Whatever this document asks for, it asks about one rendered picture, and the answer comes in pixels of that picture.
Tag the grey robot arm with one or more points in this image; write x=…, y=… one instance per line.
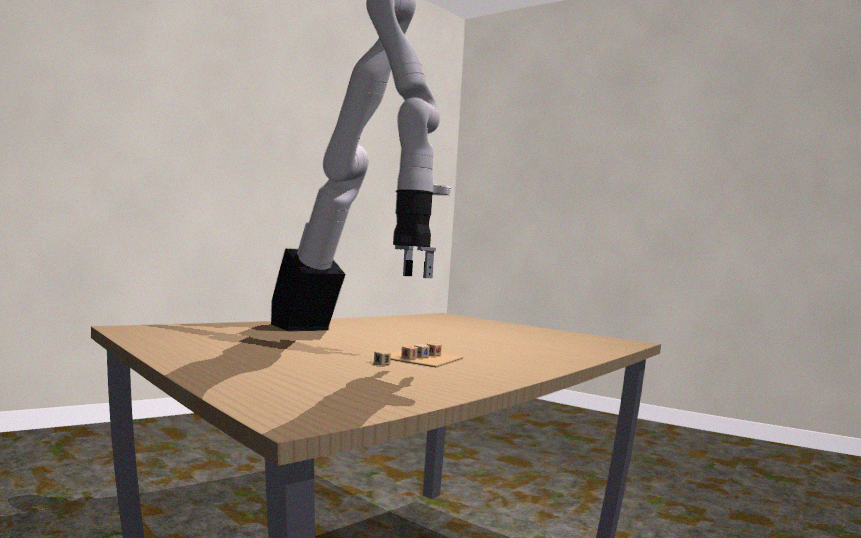
x=343, y=162

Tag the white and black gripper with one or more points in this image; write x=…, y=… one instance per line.
x=413, y=209

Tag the tan square mat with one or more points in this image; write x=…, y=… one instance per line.
x=431, y=361

